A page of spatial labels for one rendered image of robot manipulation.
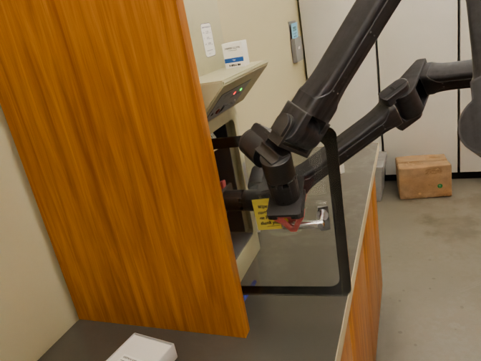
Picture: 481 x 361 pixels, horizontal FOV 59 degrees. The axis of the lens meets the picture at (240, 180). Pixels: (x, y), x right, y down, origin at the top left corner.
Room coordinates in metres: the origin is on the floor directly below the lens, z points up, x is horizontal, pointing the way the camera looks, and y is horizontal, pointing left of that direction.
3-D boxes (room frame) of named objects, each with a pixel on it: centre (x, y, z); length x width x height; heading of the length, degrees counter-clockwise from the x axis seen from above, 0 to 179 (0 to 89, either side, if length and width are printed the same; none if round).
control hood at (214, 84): (1.03, -0.01, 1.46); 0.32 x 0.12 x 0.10; 156
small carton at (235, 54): (1.11, -0.05, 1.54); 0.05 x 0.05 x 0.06; 71
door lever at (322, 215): (0.81, -0.12, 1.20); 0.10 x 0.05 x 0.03; 72
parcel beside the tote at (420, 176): (3.35, -1.54, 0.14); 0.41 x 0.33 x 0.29; 73
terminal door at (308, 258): (0.86, -0.06, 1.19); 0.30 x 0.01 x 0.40; 72
